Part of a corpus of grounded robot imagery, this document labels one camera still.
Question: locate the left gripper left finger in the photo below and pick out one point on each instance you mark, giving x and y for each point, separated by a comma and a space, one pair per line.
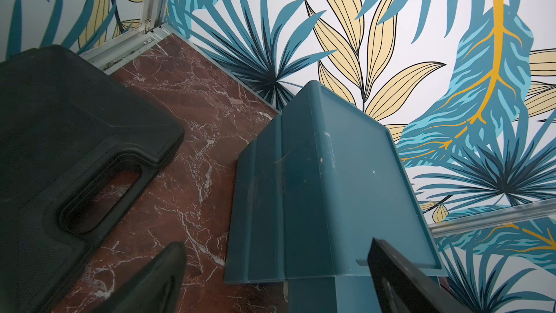
66, 128

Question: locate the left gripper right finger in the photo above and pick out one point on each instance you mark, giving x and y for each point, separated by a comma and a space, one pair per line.
401, 287

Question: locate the teal drawer cabinet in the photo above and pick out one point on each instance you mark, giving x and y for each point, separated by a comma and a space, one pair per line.
313, 190

